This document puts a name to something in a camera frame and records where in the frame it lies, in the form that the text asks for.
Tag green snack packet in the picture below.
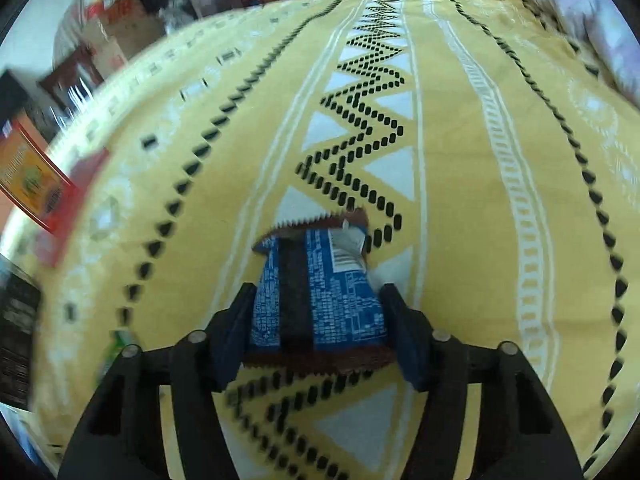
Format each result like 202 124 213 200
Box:
97 330 131 381

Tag dark wooden shelf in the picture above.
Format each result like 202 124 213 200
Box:
40 45 108 121

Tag flat red box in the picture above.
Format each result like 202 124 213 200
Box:
35 147 111 268

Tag blue snack packet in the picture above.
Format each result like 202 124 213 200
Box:
242 207 398 376

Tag black monitor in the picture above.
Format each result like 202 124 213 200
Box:
0 70 28 126

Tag white pillow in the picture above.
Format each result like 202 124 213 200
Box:
515 0 640 96

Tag black shaver box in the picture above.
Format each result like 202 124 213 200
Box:
0 255 43 411

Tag cardboard boxes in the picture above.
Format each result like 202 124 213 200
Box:
80 0 168 76

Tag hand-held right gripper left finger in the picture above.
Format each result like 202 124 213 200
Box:
57 282 258 480

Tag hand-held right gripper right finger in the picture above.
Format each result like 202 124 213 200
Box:
377 282 583 480

